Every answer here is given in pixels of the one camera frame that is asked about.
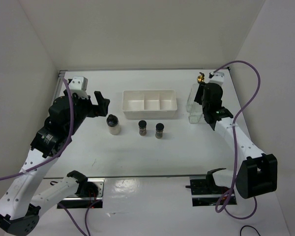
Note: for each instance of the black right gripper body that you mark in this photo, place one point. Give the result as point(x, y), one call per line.
point(204, 107)

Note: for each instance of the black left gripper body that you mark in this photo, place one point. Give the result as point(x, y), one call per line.
point(84, 108)

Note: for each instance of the glass oil bottle gold spout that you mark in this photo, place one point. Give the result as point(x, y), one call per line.
point(193, 91)

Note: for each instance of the white powder jar black lid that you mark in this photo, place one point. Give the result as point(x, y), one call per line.
point(113, 124)

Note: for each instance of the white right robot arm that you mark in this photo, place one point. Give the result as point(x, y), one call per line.
point(256, 171)

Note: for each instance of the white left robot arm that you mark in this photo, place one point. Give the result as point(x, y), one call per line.
point(21, 207)

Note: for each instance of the white three-compartment organizer tray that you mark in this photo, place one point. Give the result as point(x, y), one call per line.
point(149, 104)

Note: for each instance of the spice jar black lid left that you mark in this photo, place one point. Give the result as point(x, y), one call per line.
point(142, 127)

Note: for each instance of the spice jar black lid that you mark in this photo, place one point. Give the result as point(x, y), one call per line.
point(142, 127)
point(159, 130)

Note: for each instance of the spice jar black lid right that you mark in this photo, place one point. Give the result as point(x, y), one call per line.
point(159, 130)

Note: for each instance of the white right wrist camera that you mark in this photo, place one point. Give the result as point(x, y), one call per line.
point(216, 78)

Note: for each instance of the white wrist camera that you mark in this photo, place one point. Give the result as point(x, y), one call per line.
point(216, 78)
point(78, 83)

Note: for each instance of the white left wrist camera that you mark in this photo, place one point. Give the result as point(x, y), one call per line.
point(78, 83)

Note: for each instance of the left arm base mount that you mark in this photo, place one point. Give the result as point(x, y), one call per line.
point(91, 196)

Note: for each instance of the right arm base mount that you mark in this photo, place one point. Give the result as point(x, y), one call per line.
point(204, 191)

